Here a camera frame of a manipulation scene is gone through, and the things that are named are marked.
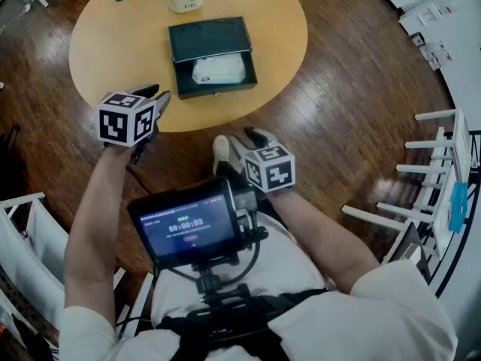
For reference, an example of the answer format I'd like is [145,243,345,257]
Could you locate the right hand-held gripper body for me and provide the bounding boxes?
[239,140,297,195]

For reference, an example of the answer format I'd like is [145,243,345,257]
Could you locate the blue packet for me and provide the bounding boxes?
[448,180,469,235]

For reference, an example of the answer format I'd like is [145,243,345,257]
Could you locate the person's beige shoe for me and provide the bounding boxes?
[211,134,231,177]

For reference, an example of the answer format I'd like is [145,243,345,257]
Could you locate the black monitor mount rig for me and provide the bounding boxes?
[190,186,270,317]

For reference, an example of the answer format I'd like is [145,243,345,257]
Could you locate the white cloth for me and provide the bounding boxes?
[191,53,247,86]

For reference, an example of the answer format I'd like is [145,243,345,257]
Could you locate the white seat frame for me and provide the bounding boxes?
[111,265,156,340]

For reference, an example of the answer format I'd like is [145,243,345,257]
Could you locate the white shelf frame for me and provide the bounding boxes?
[0,191,71,331]

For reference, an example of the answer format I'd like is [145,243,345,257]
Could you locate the black chest monitor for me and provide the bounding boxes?
[126,177,242,271]

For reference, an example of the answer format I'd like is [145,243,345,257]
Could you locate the white slatted chair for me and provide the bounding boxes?
[340,107,473,278]

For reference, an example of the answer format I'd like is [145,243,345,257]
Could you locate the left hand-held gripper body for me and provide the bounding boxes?
[96,88,163,165]

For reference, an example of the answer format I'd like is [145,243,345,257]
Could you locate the person's white trousers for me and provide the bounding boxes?
[150,208,328,331]

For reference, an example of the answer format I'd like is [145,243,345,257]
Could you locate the white and red packets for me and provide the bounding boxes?
[419,39,452,71]

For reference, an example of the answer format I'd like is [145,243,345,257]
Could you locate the dark green box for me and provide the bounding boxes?
[167,16,259,101]

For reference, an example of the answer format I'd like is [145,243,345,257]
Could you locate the person's right forearm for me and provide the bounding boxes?
[265,188,381,295]

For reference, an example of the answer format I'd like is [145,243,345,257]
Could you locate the black chest harness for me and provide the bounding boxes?
[155,287,328,361]

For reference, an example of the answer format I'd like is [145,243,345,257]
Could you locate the person's left forearm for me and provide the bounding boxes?
[62,143,148,330]

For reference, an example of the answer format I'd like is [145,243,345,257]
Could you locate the white wall switch panel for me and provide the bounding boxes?
[397,0,456,28]

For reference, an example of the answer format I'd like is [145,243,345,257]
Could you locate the person's white shirt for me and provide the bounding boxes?
[58,258,459,361]

